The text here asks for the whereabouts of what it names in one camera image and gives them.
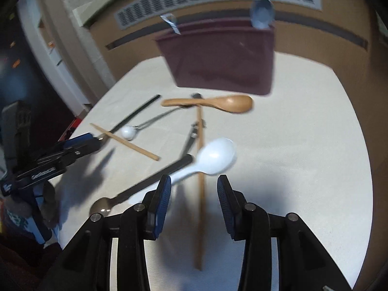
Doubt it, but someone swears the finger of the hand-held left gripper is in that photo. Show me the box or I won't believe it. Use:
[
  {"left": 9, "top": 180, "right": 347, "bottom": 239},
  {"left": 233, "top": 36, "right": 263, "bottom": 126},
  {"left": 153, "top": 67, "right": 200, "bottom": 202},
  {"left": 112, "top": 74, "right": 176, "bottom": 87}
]
[
  {"left": 59, "top": 133, "right": 95, "bottom": 150},
  {"left": 64, "top": 140, "right": 101, "bottom": 162}
]

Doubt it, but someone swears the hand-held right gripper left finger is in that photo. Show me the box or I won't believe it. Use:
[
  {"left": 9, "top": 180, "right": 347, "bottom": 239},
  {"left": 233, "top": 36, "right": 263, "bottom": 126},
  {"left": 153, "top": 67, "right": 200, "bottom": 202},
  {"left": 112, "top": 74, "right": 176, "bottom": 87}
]
[{"left": 45, "top": 174, "right": 173, "bottom": 291}]

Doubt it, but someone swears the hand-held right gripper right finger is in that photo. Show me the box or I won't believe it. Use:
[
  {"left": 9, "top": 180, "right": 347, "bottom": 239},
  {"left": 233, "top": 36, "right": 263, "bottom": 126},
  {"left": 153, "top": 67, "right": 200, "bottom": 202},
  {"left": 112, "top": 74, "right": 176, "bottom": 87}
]
[{"left": 217, "top": 174, "right": 354, "bottom": 291}]

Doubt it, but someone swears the wooden chopstick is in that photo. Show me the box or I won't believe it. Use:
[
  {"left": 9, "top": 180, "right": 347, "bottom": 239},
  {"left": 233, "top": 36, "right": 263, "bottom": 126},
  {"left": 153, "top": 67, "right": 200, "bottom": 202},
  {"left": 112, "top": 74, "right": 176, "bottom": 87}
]
[
  {"left": 195, "top": 106, "right": 205, "bottom": 272},
  {"left": 90, "top": 123, "right": 161, "bottom": 161}
]

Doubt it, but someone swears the black-handled metal spoon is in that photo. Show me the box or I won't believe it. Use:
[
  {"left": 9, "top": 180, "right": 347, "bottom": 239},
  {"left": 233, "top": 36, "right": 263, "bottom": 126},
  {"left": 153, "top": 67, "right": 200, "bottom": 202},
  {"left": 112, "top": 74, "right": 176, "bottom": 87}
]
[{"left": 89, "top": 154, "right": 194, "bottom": 217}]

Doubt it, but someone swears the white ball-tipped metal utensil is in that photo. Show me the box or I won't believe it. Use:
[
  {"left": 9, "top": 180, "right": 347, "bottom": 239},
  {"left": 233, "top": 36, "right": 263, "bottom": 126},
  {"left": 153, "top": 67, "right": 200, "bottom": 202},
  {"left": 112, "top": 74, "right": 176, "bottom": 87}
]
[{"left": 121, "top": 106, "right": 182, "bottom": 141}]

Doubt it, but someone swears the white plastic spoon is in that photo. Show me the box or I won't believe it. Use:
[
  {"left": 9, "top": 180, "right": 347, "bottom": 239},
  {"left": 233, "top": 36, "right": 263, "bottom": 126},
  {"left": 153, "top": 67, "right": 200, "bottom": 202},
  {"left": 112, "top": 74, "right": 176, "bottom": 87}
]
[{"left": 129, "top": 137, "right": 237, "bottom": 205}]

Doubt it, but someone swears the wooden spoon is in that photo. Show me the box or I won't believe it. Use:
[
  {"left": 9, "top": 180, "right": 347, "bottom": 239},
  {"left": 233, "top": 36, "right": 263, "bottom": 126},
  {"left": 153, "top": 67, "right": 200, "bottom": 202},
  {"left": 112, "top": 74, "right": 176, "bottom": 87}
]
[{"left": 161, "top": 95, "right": 253, "bottom": 114}]

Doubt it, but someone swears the maroon utensil holder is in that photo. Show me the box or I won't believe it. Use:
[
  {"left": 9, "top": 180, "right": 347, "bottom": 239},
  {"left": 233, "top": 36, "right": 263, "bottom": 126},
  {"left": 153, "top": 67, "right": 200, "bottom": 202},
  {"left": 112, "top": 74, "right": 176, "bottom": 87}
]
[{"left": 154, "top": 18, "right": 276, "bottom": 96}]

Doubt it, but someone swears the blue plastic spoon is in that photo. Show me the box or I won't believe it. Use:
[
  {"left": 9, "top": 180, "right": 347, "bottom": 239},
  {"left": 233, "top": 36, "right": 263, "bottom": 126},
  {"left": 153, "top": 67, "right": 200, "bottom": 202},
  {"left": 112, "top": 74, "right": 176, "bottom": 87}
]
[{"left": 249, "top": 0, "right": 276, "bottom": 30}]

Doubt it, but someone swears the person's left hand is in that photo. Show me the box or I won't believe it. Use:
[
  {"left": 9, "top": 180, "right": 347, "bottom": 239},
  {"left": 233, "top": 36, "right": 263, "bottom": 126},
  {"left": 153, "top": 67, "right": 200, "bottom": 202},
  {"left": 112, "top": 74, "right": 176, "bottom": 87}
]
[{"left": 8, "top": 183, "right": 58, "bottom": 228}]

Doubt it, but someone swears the red plastic item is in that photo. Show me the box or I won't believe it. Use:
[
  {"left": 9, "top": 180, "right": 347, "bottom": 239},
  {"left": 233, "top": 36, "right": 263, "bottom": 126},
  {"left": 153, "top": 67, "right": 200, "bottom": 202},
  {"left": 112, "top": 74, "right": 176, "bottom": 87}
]
[{"left": 59, "top": 117, "right": 81, "bottom": 141}]

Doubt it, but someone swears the dark glass panel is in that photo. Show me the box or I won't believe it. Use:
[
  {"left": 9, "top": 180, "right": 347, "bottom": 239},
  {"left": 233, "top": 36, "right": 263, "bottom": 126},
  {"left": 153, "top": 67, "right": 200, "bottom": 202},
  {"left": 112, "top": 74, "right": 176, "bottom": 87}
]
[{"left": 0, "top": 3, "right": 76, "bottom": 128}]

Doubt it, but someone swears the dark red knit clothing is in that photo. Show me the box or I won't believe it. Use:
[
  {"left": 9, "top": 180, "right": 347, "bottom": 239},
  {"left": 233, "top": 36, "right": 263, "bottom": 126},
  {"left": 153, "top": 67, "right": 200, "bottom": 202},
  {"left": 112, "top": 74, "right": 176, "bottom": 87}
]
[{"left": 0, "top": 233, "right": 64, "bottom": 291}]

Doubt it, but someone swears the white shelving unit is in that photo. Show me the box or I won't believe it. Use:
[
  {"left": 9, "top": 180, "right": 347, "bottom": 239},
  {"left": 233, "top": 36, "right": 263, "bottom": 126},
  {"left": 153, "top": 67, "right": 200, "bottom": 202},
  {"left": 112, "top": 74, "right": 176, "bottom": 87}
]
[{"left": 16, "top": 0, "right": 117, "bottom": 116}]

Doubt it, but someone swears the pale stone window sill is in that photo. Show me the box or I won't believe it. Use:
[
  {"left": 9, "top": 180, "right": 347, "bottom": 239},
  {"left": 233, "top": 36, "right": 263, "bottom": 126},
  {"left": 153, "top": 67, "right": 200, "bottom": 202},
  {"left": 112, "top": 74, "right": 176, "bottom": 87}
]
[{"left": 73, "top": 0, "right": 125, "bottom": 26}]

